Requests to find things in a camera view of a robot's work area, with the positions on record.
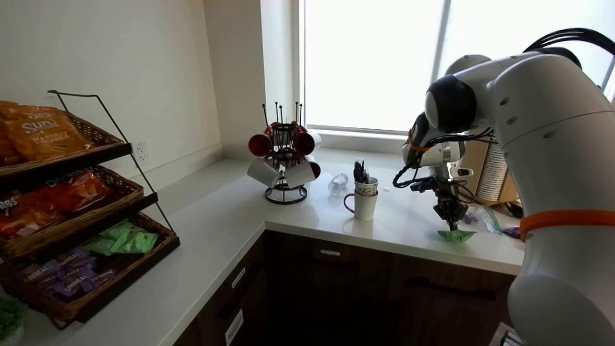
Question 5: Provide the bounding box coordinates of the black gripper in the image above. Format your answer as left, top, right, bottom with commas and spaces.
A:
432, 187, 468, 235

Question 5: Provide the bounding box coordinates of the green snack packet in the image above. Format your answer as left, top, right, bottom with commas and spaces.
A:
436, 228, 478, 247

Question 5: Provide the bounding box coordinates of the small clear plastic object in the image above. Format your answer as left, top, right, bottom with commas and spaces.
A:
326, 174, 349, 199

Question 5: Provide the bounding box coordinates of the clear zip bag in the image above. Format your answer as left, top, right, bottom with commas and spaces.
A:
470, 207, 509, 237

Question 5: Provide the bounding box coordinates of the patterned paper cup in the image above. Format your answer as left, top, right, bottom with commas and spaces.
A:
353, 178, 380, 199

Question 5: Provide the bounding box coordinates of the black plastic cutlery bunch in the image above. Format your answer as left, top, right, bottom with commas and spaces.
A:
351, 160, 370, 187

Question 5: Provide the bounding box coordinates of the grey box corner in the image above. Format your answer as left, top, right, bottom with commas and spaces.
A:
488, 322, 524, 346

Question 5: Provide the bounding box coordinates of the dark wood cabinet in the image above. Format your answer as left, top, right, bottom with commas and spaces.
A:
171, 230, 516, 346

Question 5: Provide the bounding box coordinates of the white hanging mug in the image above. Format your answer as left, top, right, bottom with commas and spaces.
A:
246, 158, 282, 191
284, 158, 320, 189

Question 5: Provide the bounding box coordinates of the red mug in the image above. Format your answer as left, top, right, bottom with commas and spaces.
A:
247, 132, 274, 158
292, 130, 317, 157

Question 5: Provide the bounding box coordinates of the bright window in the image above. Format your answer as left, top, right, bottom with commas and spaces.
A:
295, 0, 615, 139

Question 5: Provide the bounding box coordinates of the pile of green packets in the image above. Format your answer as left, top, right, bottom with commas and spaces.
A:
84, 220, 161, 258

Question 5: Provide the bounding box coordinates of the red chip bag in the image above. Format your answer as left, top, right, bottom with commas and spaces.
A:
0, 191, 51, 241
38, 168, 115, 218

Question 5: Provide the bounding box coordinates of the pile of purple packets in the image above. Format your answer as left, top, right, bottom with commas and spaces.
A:
21, 249, 117, 305

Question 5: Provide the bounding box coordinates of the orange chip bag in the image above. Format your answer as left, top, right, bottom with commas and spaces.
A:
0, 101, 92, 164

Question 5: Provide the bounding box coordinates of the green item in bowl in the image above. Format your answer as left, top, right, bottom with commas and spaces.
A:
0, 295, 30, 346

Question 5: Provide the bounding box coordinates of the white mug with handle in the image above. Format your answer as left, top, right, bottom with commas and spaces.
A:
342, 191, 380, 224

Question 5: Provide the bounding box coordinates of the black wire mug tree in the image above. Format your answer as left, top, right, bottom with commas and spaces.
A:
259, 101, 311, 207

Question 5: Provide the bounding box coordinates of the white wall outlet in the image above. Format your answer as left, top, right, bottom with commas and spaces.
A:
134, 141, 151, 166

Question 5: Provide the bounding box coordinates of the wire rack with wicker baskets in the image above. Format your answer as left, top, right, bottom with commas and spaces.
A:
0, 89, 182, 331

